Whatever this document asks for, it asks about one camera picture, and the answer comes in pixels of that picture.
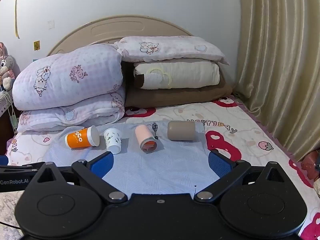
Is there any tan cup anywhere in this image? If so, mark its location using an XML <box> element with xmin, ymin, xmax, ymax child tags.
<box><xmin>167</xmin><ymin>121</ymin><xmax>196</xmax><ymax>141</ymax></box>

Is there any grey plush toy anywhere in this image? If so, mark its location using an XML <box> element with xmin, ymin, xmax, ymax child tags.
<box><xmin>0</xmin><ymin>42</ymin><xmax>16</xmax><ymax>90</ymax></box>

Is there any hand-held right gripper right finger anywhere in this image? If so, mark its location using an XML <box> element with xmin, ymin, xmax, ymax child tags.
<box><xmin>194</xmin><ymin>149</ymin><xmax>291</xmax><ymax>202</ymax></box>

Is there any bear print bed sheet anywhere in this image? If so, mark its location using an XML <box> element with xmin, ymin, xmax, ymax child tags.
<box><xmin>6</xmin><ymin>97</ymin><xmax>320</xmax><ymax>240</ymax></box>

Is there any dark bedside table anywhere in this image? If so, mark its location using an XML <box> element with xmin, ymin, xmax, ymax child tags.
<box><xmin>0</xmin><ymin>91</ymin><xmax>16</xmax><ymax>156</ymax></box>

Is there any folded pink checked quilt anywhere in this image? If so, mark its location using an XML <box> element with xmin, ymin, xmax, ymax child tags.
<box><xmin>12</xmin><ymin>43</ymin><xmax>126</xmax><ymax>132</ymax></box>

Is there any folded cream quilt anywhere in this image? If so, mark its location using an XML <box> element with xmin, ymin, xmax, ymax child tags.
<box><xmin>133</xmin><ymin>61</ymin><xmax>220</xmax><ymax>90</ymax></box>

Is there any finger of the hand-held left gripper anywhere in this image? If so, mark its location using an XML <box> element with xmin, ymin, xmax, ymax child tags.
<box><xmin>0</xmin><ymin>155</ymin><xmax>46</xmax><ymax>174</ymax></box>

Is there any red plush toy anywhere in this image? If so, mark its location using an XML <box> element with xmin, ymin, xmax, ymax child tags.
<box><xmin>300</xmin><ymin>150</ymin><xmax>320</xmax><ymax>180</ymax></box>

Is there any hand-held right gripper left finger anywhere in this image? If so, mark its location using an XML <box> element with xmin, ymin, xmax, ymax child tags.
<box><xmin>31</xmin><ymin>151</ymin><xmax>128</xmax><ymax>204</ymax></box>

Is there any light blue textured mat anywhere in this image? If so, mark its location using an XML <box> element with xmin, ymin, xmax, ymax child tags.
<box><xmin>42</xmin><ymin>121</ymin><xmax>222</xmax><ymax>196</ymax></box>

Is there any pink bear print pillow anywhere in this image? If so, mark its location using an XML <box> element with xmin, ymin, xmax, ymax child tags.
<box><xmin>114</xmin><ymin>35</ymin><xmax>230</xmax><ymax>66</ymax></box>

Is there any beige pleated curtain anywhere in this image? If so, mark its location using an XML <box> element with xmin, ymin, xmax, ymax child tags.
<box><xmin>234</xmin><ymin>0</ymin><xmax>320</xmax><ymax>162</ymax></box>

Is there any yellow ribbon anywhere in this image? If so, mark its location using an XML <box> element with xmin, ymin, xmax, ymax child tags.
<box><xmin>0</xmin><ymin>0</ymin><xmax>23</xmax><ymax>39</ymax></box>

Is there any white leaf print cup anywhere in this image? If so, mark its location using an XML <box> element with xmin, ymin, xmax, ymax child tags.
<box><xmin>103</xmin><ymin>127</ymin><xmax>122</xmax><ymax>155</ymax></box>

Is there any folded brown blanket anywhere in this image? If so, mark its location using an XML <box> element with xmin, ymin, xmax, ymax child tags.
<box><xmin>122</xmin><ymin>59</ymin><xmax>234</xmax><ymax>108</ymax></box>

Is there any orange paper cup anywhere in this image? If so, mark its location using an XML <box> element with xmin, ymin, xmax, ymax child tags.
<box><xmin>64</xmin><ymin>125</ymin><xmax>100</xmax><ymax>149</ymax></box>

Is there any beige bed headboard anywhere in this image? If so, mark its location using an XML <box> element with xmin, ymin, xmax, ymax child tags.
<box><xmin>47</xmin><ymin>15</ymin><xmax>194</xmax><ymax>57</ymax></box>

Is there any pink cup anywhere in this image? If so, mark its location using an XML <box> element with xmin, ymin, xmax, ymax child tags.
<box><xmin>135</xmin><ymin>124</ymin><xmax>158</xmax><ymax>153</ymax></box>

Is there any white cable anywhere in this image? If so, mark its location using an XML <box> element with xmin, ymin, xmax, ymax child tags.
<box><xmin>0</xmin><ymin>85</ymin><xmax>19</xmax><ymax>132</ymax></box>

